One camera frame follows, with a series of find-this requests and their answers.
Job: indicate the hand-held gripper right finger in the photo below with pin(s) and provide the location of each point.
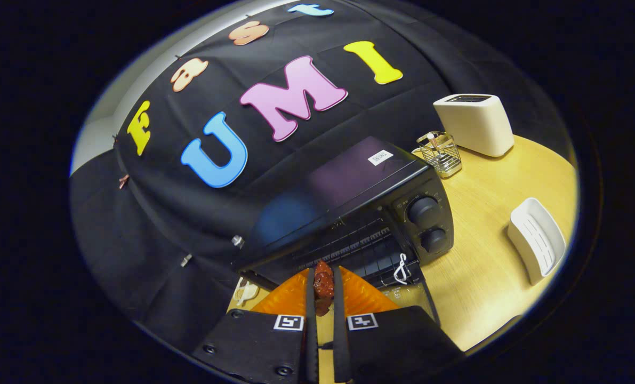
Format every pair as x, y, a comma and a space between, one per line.
339, 330

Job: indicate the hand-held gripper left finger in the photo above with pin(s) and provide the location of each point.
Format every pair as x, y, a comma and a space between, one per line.
311, 330

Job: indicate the brown meat strip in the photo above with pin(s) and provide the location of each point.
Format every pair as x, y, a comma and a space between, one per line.
323, 285

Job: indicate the black toaster oven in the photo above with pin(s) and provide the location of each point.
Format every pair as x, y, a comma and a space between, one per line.
349, 176

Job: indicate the white bread toaster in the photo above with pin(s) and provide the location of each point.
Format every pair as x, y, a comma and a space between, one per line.
477, 125

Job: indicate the white divided snack plate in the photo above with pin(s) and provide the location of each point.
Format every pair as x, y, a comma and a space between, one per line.
245, 292

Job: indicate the white clip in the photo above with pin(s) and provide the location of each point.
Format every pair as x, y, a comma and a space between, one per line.
186, 260

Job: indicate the black backdrop cloth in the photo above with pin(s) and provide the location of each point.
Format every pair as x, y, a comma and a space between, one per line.
162, 213

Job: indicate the white rectangular dish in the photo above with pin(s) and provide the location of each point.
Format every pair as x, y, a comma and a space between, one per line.
530, 240

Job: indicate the red clothespin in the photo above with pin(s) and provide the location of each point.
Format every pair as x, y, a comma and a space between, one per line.
123, 181

